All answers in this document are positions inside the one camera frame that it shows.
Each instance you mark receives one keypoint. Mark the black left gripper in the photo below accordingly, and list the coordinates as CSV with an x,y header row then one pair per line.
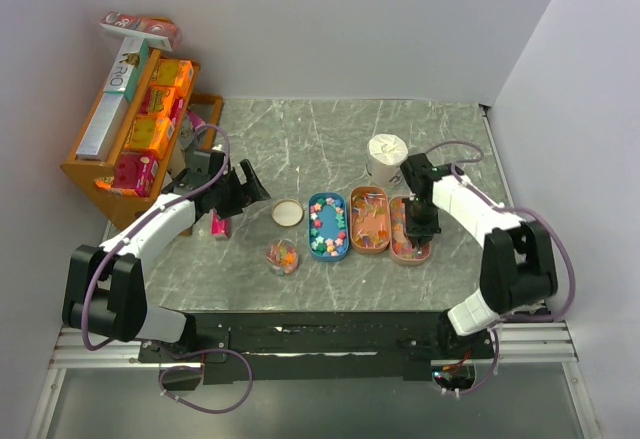
x,y
244,195

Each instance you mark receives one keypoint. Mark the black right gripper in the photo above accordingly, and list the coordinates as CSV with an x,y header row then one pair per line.
x,y
423,232

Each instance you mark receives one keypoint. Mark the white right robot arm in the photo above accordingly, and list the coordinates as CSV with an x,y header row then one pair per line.
x,y
517,265

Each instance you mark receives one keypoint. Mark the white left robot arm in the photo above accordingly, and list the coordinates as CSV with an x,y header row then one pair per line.
x,y
105,291

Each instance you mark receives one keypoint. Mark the blue tray of star candies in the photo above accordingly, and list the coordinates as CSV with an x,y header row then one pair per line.
x,y
328,226

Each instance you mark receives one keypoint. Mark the pink tray of gummy stars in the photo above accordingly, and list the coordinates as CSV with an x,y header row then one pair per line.
x,y
401,249

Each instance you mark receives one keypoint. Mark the gold jar lid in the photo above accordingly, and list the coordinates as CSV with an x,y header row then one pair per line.
x,y
287,212

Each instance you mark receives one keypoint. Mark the pink toothpaste box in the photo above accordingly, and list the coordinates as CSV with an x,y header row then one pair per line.
x,y
220,227

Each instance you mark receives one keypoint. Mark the pink tray of lollipops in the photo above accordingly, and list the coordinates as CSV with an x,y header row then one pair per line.
x,y
370,220

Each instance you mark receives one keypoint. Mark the clear glass jar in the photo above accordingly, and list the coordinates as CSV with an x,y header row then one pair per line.
x,y
282,257

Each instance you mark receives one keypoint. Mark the white pink packet in shelf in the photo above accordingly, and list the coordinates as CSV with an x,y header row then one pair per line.
x,y
192,128

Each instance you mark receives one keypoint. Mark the wooden shelf rack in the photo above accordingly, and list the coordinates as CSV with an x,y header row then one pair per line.
x,y
122,153

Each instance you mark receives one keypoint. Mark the orange smiley box lower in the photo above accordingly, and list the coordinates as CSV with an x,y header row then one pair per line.
x,y
150,135

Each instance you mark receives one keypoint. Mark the orange smiley box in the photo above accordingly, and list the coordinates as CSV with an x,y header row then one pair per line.
x,y
173,73
150,135

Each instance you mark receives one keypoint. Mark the pink smiley box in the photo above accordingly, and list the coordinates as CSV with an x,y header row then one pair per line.
x,y
134,174

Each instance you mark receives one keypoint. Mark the orange red snack box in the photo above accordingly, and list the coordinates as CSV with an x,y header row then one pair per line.
x,y
160,101

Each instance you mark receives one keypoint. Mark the orange smiley box top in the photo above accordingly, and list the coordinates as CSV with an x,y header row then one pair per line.
x,y
173,73

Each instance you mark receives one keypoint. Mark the silver long box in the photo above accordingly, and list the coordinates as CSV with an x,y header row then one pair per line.
x,y
103,127

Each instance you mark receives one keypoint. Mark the teal white long box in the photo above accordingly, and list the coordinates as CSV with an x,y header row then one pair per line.
x,y
127,68

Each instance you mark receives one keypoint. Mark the pink box on top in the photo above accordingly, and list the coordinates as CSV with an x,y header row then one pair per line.
x,y
159,33

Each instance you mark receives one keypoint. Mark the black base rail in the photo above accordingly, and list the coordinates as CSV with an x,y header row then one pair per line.
x,y
233,346

